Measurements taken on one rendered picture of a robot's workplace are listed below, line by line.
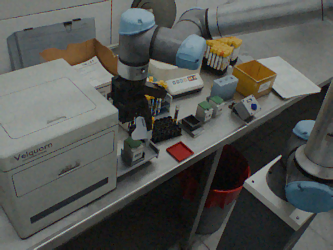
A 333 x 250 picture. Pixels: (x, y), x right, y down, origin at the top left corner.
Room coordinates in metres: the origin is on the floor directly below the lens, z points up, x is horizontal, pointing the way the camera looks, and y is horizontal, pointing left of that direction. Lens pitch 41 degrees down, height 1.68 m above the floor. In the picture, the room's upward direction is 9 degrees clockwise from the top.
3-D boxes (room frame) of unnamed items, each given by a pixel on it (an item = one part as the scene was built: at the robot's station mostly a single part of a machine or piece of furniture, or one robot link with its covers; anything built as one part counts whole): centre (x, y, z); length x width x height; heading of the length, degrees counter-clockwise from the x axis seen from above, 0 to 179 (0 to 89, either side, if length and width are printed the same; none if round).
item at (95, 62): (1.04, 0.32, 0.95); 0.29 x 0.25 x 0.15; 47
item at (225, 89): (1.15, -0.20, 0.92); 0.10 x 0.07 x 0.10; 132
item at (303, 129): (0.72, -0.41, 1.07); 0.13 x 0.12 x 0.14; 168
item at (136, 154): (0.71, 0.09, 0.95); 0.05 x 0.04 x 0.06; 47
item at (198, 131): (0.95, -0.09, 0.89); 0.09 x 0.05 x 0.04; 47
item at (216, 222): (1.21, -0.27, 0.22); 0.38 x 0.37 x 0.44; 137
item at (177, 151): (0.81, -0.06, 0.88); 0.07 x 0.07 x 0.01; 47
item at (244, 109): (1.08, -0.28, 0.92); 0.13 x 0.07 x 0.08; 47
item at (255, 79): (1.27, -0.33, 0.93); 0.13 x 0.13 x 0.10; 43
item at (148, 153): (0.70, 0.10, 0.92); 0.21 x 0.07 x 0.05; 137
